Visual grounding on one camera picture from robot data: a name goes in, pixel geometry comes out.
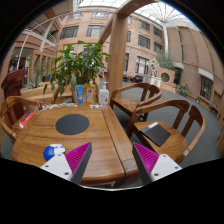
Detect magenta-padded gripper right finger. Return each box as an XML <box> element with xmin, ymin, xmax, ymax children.
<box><xmin>131</xmin><ymin>142</ymin><xmax>183</xmax><ymax>186</ymax></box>

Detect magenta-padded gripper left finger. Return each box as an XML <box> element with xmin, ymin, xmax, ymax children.
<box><xmin>40</xmin><ymin>142</ymin><xmax>93</xmax><ymax>186</ymax></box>

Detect blue and white computer mouse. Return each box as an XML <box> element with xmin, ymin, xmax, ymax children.
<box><xmin>43</xmin><ymin>143</ymin><xmax>67</xmax><ymax>162</ymax></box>

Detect round dark grey mouse pad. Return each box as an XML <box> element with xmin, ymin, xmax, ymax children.
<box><xmin>55</xmin><ymin>113</ymin><xmax>91</xmax><ymax>136</ymax></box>

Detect wooden armchair with notebook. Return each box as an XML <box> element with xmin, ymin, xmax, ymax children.
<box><xmin>126</xmin><ymin>98</ymin><xmax>207</xmax><ymax>165</ymax></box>

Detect black notebook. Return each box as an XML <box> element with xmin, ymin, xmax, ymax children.
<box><xmin>140</xmin><ymin>121</ymin><xmax>172</xmax><ymax>148</ymax></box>

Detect red and white package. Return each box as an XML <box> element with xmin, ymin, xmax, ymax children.
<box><xmin>18</xmin><ymin>112</ymin><xmax>35</xmax><ymax>129</ymax></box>

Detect wooden armchair with empty seat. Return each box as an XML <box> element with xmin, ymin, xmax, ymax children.
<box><xmin>109</xmin><ymin>82</ymin><xmax>163</xmax><ymax>123</ymax></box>

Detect wooden chair behind plant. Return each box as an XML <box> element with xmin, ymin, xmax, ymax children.
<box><xmin>49</xmin><ymin>84</ymin><xmax>74</xmax><ymax>105</ymax></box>

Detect blue squeeze tube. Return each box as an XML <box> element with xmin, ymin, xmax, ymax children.
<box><xmin>75</xmin><ymin>85</ymin><xmax>85</xmax><ymax>107</ymax></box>

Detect wooden armchair with red package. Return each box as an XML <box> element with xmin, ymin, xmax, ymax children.
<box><xmin>0</xmin><ymin>95</ymin><xmax>43</xmax><ymax>144</ymax></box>

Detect yellow liquid soap bottle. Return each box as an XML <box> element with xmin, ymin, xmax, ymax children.
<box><xmin>84</xmin><ymin>79</ymin><xmax>97</xmax><ymax>105</ymax></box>

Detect yellow flowering potted plant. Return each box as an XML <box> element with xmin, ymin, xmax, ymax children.
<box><xmin>179</xmin><ymin>82</ymin><xmax>189</xmax><ymax>98</ymax></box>

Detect white pump dispenser bottle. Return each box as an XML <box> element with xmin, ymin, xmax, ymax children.
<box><xmin>98</xmin><ymin>81</ymin><xmax>110</xmax><ymax>107</ymax></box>

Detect white stone statue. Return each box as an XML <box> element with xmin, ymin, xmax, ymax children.
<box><xmin>148</xmin><ymin>58</ymin><xmax>161</xmax><ymax>78</ymax></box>

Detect large green potted plant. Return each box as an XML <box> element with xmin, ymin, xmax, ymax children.
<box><xmin>43</xmin><ymin>40</ymin><xmax>112</xmax><ymax>104</ymax></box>

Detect dark wooden pedestal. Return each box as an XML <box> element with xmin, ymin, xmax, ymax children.
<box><xmin>0</xmin><ymin>68</ymin><xmax>27</xmax><ymax>121</ymax></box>

